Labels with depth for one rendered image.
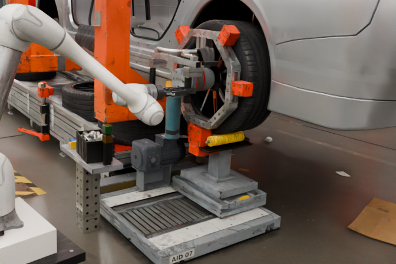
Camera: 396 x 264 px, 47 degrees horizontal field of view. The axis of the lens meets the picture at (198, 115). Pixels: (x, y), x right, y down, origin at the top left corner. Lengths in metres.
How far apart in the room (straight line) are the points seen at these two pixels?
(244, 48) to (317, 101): 0.50
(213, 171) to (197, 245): 0.60
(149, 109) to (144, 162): 0.88
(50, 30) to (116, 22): 0.98
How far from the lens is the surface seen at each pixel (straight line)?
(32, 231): 1.84
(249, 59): 2.38
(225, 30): 2.37
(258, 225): 2.63
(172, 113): 2.60
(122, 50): 2.76
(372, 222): 3.08
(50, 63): 4.66
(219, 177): 2.78
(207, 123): 2.52
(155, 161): 2.80
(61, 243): 1.96
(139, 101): 1.94
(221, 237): 2.46
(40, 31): 1.78
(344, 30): 2.08
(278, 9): 2.32
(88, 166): 2.31
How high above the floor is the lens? 1.27
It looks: 14 degrees down
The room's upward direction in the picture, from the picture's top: 4 degrees clockwise
